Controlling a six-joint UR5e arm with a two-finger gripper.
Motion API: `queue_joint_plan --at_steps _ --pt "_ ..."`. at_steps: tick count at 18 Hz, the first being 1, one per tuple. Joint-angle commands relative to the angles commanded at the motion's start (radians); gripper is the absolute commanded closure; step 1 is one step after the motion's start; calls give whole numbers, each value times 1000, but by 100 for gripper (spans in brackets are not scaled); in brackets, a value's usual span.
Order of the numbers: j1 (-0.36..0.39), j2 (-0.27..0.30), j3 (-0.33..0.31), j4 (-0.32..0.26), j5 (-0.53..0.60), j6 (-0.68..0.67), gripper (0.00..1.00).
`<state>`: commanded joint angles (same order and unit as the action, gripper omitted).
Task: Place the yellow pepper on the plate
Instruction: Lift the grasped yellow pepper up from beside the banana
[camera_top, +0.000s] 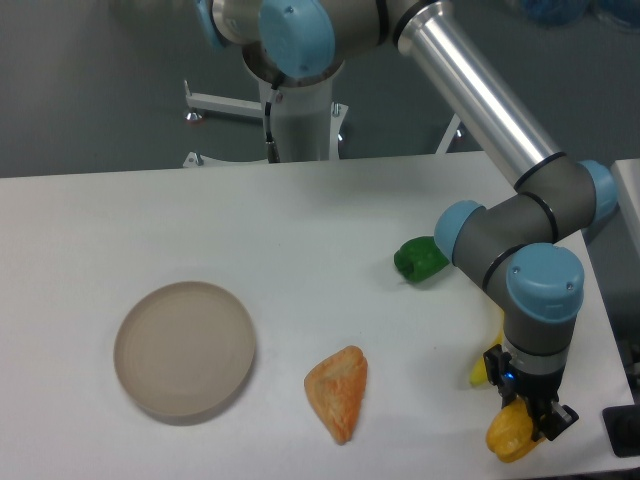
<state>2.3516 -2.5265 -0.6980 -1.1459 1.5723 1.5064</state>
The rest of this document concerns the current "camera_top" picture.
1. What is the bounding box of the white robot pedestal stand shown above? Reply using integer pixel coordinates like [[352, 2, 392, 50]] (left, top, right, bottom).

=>
[[181, 49, 466, 169]]

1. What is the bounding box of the orange triangular toy food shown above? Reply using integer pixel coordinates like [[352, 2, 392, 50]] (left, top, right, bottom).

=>
[[304, 345, 368, 445]]

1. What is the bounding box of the yellow toy banana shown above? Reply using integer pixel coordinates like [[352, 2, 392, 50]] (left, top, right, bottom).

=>
[[468, 310, 505, 388]]

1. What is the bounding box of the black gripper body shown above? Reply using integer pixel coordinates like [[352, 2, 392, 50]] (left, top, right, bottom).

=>
[[483, 344, 565, 401]]

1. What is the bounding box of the green toy pepper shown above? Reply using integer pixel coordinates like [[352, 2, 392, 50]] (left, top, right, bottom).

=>
[[393, 236, 450, 284]]

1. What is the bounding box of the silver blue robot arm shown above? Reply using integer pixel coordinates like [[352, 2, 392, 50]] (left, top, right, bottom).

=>
[[195, 1, 617, 440]]

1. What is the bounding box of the yellow toy pepper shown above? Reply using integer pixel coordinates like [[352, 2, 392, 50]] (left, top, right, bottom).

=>
[[485, 398, 538, 463]]

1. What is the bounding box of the blue object top right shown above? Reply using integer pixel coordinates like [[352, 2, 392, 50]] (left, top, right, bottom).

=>
[[512, 0, 639, 34]]

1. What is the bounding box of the white side table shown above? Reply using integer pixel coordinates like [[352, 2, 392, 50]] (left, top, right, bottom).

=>
[[612, 159, 640, 240]]

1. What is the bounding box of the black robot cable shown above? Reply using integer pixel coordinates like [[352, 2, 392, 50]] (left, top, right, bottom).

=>
[[262, 72, 287, 165]]

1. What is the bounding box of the beige round plate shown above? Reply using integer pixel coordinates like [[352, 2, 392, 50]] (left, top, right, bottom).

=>
[[113, 281, 256, 425]]

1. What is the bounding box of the black device at edge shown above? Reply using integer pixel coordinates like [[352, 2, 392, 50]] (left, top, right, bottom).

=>
[[602, 404, 639, 458]]

